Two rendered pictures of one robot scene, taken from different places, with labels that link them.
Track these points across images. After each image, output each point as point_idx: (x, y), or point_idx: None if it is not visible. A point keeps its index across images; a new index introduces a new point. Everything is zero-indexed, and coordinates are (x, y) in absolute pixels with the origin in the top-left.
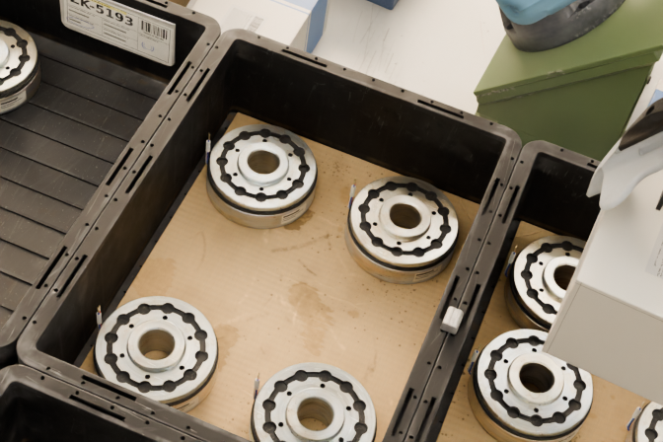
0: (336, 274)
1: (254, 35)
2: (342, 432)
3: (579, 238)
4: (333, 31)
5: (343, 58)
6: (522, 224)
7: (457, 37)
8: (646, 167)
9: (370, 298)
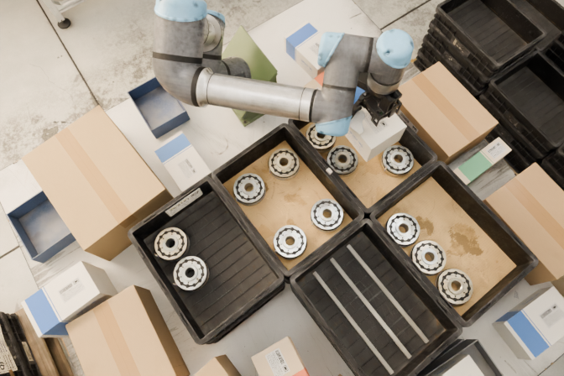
0: (286, 186)
1: (216, 169)
2: (334, 210)
3: (306, 123)
4: (188, 138)
5: (200, 142)
6: None
7: (210, 107)
8: (361, 119)
9: (297, 182)
